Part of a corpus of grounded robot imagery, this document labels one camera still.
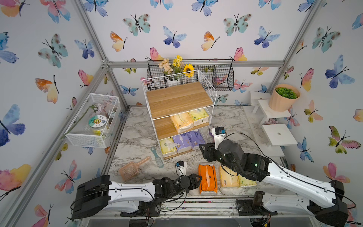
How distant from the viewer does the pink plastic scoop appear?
86cm

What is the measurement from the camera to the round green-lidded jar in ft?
2.13

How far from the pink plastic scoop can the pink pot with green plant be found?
0.85 m

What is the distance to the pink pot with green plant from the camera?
0.79 meters
